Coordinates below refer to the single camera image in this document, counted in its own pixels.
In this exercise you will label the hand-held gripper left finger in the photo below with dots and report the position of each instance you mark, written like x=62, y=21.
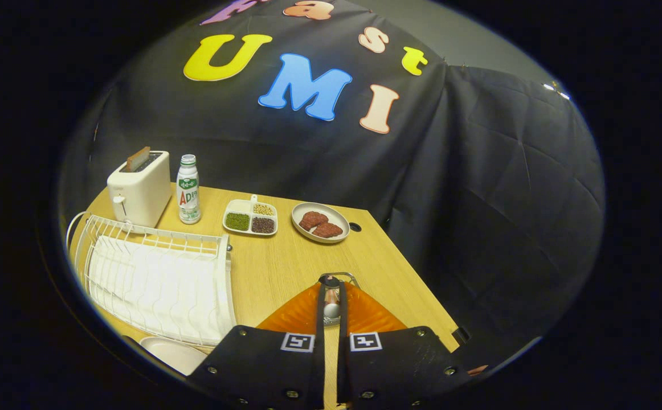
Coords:
x=268, y=370

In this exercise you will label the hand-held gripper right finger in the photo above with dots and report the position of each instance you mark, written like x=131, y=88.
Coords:
x=399, y=370

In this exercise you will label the beige round plate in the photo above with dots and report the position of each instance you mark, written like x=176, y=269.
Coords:
x=174, y=354

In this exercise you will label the white divided bean dish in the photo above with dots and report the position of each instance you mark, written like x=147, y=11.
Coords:
x=240, y=208

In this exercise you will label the grey plate with meat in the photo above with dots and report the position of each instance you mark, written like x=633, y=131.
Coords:
x=336, y=213

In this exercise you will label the red meat slice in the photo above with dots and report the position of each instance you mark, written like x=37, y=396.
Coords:
x=328, y=230
x=313, y=220

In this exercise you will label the black backdrop cloth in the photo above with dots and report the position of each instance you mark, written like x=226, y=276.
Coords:
x=479, y=199

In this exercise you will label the white green label bottle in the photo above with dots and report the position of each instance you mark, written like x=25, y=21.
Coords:
x=188, y=193

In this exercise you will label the white toaster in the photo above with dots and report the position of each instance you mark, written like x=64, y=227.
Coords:
x=143, y=196

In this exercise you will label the brown toast slice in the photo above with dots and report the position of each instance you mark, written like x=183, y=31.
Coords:
x=137, y=159

